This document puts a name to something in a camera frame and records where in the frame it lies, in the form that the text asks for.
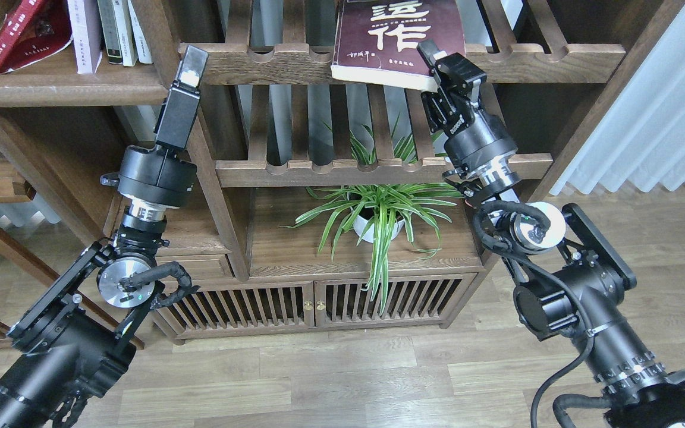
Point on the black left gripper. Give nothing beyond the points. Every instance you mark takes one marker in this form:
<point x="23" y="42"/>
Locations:
<point x="158" y="175"/>

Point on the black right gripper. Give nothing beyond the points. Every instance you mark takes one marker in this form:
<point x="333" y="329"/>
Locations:
<point x="477" y="145"/>

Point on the dark red Chinese book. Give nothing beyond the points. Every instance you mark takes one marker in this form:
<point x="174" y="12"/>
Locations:
<point x="376" y="41"/>

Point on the white lavender paperback book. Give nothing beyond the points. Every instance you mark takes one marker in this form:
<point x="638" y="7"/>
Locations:
<point x="85" y="22"/>

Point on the red textbook with photos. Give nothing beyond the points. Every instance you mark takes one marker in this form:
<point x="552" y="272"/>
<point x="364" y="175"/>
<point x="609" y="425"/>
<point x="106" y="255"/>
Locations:
<point x="33" y="31"/>

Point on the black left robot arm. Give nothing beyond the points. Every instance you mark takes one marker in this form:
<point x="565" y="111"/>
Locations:
<point x="76" y="339"/>

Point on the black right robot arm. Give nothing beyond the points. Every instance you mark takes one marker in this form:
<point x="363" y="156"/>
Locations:
<point x="569" y="279"/>

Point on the white upright book right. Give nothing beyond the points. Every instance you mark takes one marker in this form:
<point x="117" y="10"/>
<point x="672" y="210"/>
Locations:
<point x="142" y="47"/>

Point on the white upright book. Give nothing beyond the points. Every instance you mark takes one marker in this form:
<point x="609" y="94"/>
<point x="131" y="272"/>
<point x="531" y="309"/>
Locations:
<point x="142" y="47"/>
<point x="125" y="32"/>

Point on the grey upright book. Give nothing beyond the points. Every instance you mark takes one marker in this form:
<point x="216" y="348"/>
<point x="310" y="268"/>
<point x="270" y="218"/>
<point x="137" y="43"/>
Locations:
<point x="110" y="32"/>

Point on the green spider plant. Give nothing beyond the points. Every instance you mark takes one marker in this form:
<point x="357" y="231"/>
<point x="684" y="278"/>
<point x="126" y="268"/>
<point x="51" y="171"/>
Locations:
<point x="387" y="201"/>

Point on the dark wooden bookshelf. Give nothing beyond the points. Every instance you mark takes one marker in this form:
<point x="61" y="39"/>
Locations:
<point x="273" y="120"/>

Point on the white plant pot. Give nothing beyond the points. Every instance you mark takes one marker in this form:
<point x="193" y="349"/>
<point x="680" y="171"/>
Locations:
<point x="367" y="233"/>

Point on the white pleated curtain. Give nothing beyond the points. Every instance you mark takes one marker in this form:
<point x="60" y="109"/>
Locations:
<point x="641" y="140"/>

